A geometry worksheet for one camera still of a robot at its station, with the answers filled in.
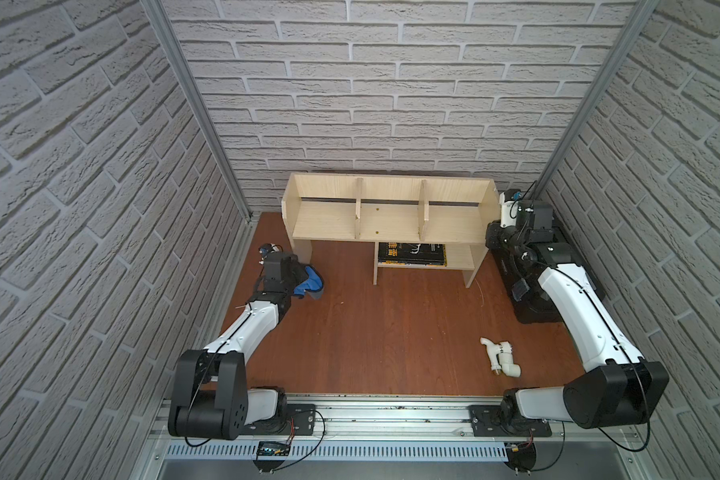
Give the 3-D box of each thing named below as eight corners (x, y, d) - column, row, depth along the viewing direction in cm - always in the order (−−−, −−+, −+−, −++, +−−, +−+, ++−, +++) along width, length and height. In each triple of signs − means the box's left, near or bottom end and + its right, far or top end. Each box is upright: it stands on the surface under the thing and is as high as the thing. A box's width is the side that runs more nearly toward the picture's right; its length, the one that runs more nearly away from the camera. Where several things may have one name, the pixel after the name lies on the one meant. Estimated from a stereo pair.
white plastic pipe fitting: (488, 376, 83) (492, 373, 80) (479, 341, 90) (483, 337, 87) (516, 376, 83) (521, 373, 81) (506, 341, 90) (510, 337, 87)
